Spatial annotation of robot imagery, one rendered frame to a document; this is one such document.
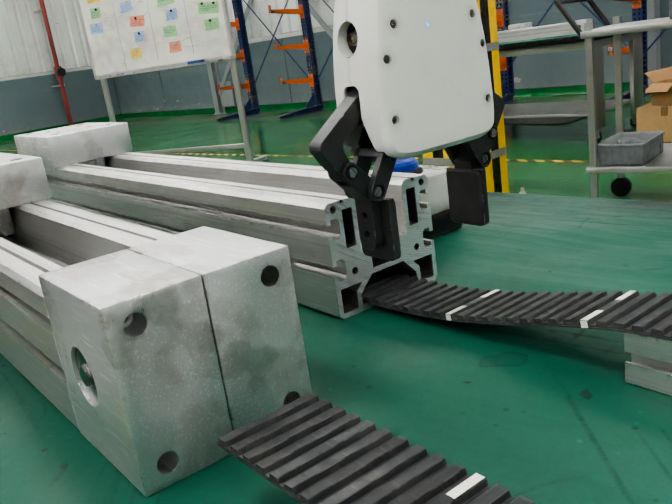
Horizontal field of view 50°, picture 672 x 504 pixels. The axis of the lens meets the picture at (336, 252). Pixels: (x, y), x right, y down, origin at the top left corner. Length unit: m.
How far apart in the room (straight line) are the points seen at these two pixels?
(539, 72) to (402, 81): 8.74
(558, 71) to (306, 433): 8.78
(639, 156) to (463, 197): 2.94
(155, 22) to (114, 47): 0.51
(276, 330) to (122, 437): 0.09
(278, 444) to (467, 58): 0.27
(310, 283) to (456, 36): 0.20
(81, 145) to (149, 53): 5.45
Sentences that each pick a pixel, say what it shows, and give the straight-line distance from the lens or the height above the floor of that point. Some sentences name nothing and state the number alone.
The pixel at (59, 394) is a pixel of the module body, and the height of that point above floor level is 0.80.
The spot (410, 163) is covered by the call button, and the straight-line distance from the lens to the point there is 0.68.
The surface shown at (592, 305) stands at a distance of 0.42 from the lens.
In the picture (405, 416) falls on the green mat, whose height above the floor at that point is 0.78.
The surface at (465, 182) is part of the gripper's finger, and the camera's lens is 0.51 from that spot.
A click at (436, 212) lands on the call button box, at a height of 0.80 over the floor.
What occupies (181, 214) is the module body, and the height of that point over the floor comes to 0.84.
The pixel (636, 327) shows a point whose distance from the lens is 0.38.
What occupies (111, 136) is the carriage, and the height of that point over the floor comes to 0.89.
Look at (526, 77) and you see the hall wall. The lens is 9.26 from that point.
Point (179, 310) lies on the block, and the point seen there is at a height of 0.86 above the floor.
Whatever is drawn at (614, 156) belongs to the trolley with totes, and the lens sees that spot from 3.47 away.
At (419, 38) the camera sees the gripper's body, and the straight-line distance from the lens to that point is 0.44.
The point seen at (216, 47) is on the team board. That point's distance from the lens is 6.03.
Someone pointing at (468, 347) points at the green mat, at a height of 0.78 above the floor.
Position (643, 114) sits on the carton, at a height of 0.19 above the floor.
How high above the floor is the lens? 0.97
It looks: 16 degrees down
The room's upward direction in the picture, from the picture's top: 8 degrees counter-clockwise
